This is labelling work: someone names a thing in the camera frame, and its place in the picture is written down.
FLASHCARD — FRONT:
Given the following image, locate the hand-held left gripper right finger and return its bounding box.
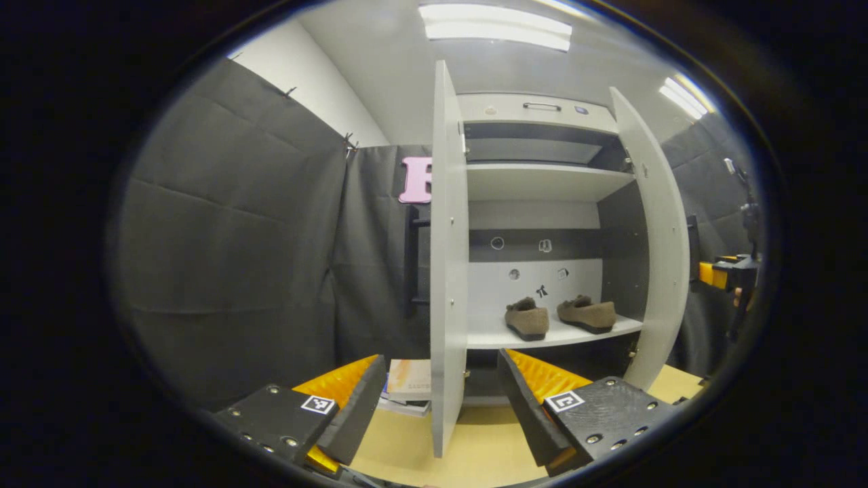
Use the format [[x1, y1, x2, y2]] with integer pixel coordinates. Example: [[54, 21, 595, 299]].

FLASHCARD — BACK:
[[496, 348, 679, 475]]

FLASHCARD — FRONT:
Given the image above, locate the brown fluffy shoe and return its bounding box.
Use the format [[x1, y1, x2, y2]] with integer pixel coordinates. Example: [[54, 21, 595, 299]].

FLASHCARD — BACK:
[[504, 297, 550, 342], [557, 295, 617, 335]]

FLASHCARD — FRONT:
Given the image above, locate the ceiling light panel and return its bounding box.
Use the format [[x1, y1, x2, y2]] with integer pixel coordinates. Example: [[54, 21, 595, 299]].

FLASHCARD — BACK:
[[418, 3, 574, 52], [658, 73, 717, 121]]

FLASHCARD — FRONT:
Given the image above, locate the black left door handle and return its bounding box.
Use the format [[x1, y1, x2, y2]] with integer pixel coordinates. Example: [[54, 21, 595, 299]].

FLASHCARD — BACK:
[[405, 205, 433, 319]]

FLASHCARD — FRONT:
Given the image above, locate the grey shoe cabinet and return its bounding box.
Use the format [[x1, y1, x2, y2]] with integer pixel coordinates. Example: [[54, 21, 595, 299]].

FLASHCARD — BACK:
[[461, 93, 652, 407]]

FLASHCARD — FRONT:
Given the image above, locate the small stack of books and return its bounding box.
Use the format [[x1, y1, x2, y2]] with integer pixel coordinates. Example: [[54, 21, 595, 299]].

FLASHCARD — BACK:
[[378, 359, 433, 416]]

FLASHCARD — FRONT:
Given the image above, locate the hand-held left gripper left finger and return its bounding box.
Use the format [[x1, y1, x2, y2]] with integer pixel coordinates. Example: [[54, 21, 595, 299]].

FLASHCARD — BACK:
[[210, 354, 388, 475]]

